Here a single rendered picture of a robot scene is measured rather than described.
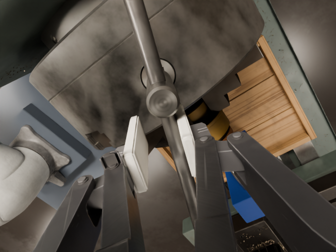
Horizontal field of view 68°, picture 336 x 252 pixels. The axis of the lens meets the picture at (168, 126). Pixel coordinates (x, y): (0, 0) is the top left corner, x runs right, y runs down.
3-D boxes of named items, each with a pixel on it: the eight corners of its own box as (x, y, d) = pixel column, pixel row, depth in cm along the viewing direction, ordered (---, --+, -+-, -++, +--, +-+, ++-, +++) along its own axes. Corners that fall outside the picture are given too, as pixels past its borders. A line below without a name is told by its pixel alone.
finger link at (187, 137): (181, 138, 15) (193, 135, 15) (173, 104, 21) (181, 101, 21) (192, 178, 16) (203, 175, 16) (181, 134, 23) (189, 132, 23)
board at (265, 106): (135, 114, 67) (133, 121, 64) (258, 32, 56) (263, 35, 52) (196, 186, 77) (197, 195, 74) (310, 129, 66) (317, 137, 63)
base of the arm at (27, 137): (52, 192, 91) (44, 203, 86) (-2, 154, 84) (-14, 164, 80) (82, 165, 85) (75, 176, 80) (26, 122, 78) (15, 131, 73)
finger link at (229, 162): (199, 160, 14) (253, 145, 13) (188, 125, 18) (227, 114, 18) (205, 181, 14) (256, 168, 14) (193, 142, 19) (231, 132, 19)
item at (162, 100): (144, 64, 26) (141, 92, 16) (164, 58, 26) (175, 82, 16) (150, 83, 27) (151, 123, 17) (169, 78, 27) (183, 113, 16)
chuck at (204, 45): (81, 77, 54) (5, 135, 25) (200, -19, 49) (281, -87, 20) (108, 108, 57) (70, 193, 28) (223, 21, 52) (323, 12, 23)
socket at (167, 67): (137, 60, 26) (136, 64, 23) (167, 51, 26) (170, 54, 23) (146, 90, 27) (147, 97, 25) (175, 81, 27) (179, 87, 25)
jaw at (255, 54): (173, 58, 36) (249, 5, 31) (176, 50, 40) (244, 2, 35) (213, 116, 39) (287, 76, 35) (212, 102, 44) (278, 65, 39)
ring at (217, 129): (164, 132, 39) (196, 171, 42) (215, 101, 36) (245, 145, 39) (167, 108, 47) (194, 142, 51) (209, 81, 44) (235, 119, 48)
